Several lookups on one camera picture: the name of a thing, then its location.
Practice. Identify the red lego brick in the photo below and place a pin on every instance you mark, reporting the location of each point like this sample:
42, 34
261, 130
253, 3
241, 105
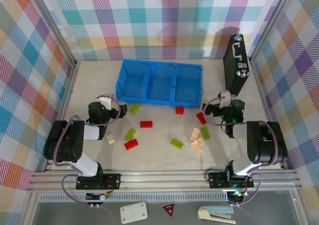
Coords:
179, 110
201, 118
146, 124
131, 144

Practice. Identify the green lego brick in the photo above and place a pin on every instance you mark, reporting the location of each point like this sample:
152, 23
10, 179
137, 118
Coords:
130, 134
177, 144
134, 109
205, 132

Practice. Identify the cream square lego brick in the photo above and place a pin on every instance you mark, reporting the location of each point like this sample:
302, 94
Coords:
110, 139

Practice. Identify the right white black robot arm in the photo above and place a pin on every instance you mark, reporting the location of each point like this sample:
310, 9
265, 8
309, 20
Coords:
264, 145

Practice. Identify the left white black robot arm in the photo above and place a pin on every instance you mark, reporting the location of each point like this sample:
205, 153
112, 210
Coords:
67, 140

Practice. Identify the small beige lego brick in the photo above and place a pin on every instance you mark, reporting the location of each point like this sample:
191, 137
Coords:
201, 141

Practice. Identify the blue three-compartment plastic bin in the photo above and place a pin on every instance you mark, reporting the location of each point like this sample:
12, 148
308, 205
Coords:
159, 82

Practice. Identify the black briefcase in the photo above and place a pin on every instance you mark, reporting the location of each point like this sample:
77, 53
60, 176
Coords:
235, 67

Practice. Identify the grey white stapler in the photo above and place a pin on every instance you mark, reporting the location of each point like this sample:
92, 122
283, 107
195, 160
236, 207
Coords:
214, 212

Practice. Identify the white rectangular plate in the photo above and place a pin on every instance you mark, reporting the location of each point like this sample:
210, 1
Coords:
133, 212

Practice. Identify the red black triangle sign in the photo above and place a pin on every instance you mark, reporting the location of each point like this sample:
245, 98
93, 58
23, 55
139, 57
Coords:
169, 208

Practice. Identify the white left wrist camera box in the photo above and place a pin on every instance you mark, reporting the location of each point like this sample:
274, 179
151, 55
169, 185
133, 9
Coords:
105, 102

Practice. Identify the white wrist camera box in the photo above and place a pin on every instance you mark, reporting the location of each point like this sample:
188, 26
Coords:
225, 97
105, 102

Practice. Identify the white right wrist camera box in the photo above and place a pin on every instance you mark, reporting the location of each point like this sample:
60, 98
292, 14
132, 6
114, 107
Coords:
225, 97

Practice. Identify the aluminium side rail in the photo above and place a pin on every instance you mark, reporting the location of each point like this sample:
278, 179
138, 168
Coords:
265, 105
66, 97

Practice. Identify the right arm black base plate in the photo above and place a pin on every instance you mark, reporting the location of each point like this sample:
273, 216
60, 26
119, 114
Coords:
216, 180

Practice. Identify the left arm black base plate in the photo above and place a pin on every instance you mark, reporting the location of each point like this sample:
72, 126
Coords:
112, 181

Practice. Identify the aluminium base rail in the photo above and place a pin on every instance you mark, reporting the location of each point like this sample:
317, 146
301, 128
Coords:
162, 180

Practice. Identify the aluminium corner post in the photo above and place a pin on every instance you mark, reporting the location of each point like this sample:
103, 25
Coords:
271, 23
52, 25

